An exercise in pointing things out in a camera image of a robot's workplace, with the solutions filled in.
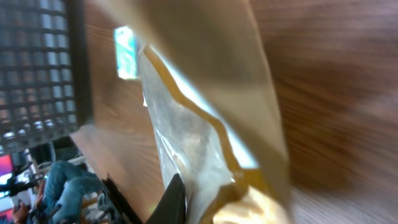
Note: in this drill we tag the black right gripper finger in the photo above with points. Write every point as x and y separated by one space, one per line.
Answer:
172 207

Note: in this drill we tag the brown beige snack pouch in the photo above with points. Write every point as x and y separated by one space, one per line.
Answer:
213 108

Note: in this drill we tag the small teal tissue pack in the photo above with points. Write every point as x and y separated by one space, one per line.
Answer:
126 53

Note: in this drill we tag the person in blue jeans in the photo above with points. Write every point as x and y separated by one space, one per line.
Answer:
65 186

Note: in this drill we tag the grey plastic mesh basket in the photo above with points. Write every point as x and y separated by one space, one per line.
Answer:
45 78

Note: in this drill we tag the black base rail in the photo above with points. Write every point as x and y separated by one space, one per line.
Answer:
120 203

